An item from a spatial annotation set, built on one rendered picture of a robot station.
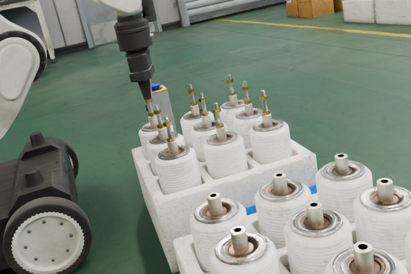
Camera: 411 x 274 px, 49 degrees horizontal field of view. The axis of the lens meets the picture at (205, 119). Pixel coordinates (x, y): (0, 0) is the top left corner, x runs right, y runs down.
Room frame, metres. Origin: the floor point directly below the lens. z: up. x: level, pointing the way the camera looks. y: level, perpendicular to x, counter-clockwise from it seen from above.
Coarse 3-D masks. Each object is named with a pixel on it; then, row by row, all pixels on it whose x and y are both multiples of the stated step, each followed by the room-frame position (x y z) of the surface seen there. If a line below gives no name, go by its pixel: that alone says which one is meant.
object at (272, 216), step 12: (264, 204) 0.66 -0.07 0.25; (276, 204) 0.65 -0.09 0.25; (288, 204) 0.64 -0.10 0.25; (300, 204) 0.64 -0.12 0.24; (264, 216) 0.66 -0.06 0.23; (276, 216) 0.64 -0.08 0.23; (288, 216) 0.64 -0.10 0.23; (264, 228) 0.66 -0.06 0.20; (276, 228) 0.64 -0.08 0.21; (276, 240) 0.64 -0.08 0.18
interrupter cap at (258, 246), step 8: (248, 232) 0.57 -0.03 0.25; (256, 232) 0.57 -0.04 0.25; (224, 240) 0.57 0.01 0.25; (248, 240) 0.56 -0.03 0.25; (256, 240) 0.55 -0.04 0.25; (264, 240) 0.54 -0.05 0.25; (216, 248) 0.55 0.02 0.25; (224, 248) 0.55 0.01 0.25; (232, 248) 0.55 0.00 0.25; (256, 248) 0.53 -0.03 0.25; (264, 248) 0.53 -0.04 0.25; (216, 256) 0.53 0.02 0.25; (224, 256) 0.53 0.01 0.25; (232, 256) 0.52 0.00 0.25; (240, 256) 0.52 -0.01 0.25; (248, 256) 0.52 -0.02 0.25; (256, 256) 0.51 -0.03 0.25; (232, 264) 0.51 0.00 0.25; (240, 264) 0.51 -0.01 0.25
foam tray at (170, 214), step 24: (144, 168) 1.08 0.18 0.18; (264, 168) 0.93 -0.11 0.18; (288, 168) 0.94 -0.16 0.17; (312, 168) 0.95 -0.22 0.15; (144, 192) 1.12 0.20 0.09; (192, 192) 0.89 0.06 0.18; (216, 192) 0.90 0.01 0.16; (240, 192) 0.91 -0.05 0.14; (168, 216) 0.87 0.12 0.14; (168, 240) 0.87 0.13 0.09
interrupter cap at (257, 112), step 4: (256, 108) 1.15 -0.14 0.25; (240, 112) 1.15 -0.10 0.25; (244, 112) 1.15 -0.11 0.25; (256, 112) 1.13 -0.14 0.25; (260, 112) 1.12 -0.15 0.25; (236, 116) 1.12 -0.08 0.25; (240, 116) 1.12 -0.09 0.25; (244, 116) 1.11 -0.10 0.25; (248, 116) 1.10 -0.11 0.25; (252, 116) 1.10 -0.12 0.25; (256, 116) 1.09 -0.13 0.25
